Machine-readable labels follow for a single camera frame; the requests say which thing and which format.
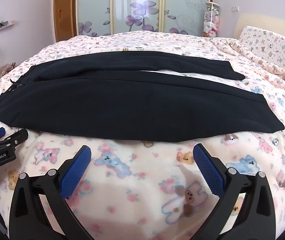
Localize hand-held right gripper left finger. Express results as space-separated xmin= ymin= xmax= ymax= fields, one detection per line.
xmin=9 ymin=145 xmax=93 ymax=240

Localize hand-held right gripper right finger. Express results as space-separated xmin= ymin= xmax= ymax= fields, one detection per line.
xmin=193 ymin=144 xmax=276 ymax=240

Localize beige headboard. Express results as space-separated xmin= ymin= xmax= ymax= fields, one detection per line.
xmin=233 ymin=14 xmax=285 ymax=43

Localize floral glass door wardrobe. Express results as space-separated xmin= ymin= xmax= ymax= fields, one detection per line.
xmin=71 ymin=0 xmax=214 ymax=37

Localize bear print fleece blanket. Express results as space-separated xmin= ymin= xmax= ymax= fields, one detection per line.
xmin=0 ymin=30 xmax=285 ymax=240

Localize white wall shelf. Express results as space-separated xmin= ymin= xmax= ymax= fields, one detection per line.
xmin=0 ymin=20 xmax=16 ymax=32

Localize bear print pillow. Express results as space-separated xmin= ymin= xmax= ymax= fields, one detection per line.
xmin=239 ymin=26 xmax=285 ymax=71

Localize clear tube of plush toys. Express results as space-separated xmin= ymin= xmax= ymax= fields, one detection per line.
xmin=202 ymin=2 xmax=221 ymax=37

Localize wooden door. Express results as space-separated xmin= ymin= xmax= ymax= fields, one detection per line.
xmin=53 ymin=0 xmax=74 ymax=43

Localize black pants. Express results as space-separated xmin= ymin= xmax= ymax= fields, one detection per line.
xmin=0 ymin=51 xmax=285 ymax=142

